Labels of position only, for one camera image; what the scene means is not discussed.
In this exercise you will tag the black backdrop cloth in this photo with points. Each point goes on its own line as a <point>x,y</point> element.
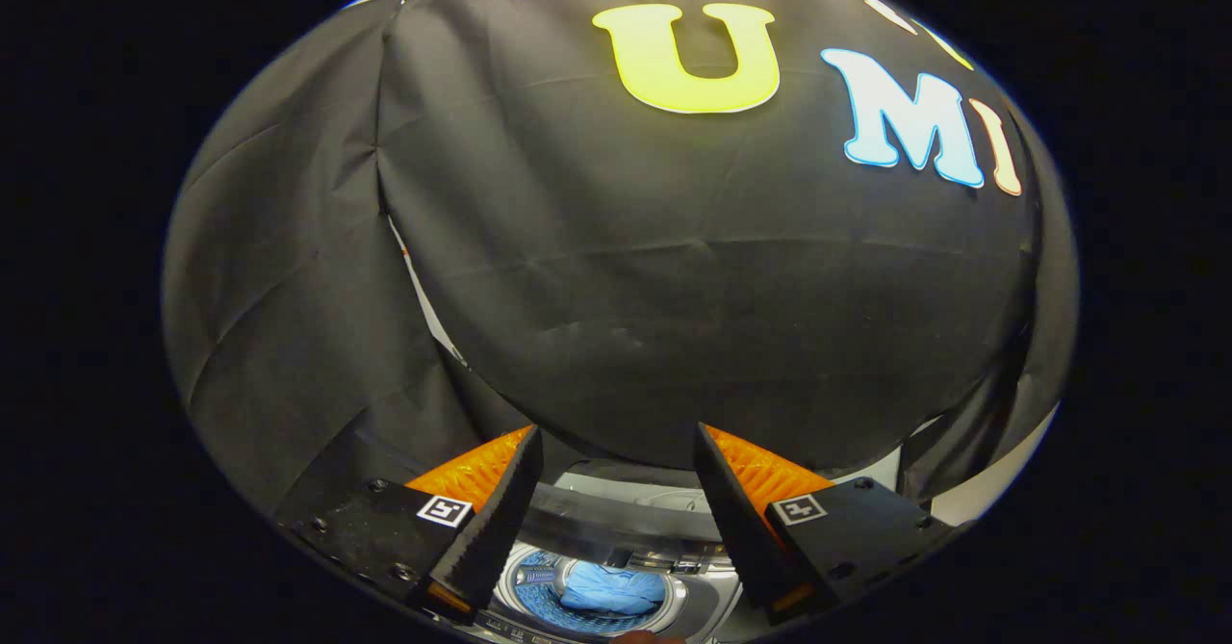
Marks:
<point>626,288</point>

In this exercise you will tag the light blue polo shirt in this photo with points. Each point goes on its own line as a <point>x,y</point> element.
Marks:
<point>616,588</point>

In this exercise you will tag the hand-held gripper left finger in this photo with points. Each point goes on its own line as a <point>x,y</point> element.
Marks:
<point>500,528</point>

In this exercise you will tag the grey washing machine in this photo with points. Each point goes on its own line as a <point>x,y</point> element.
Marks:
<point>688,605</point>

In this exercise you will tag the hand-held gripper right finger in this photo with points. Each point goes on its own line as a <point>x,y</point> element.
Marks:
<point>736,528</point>

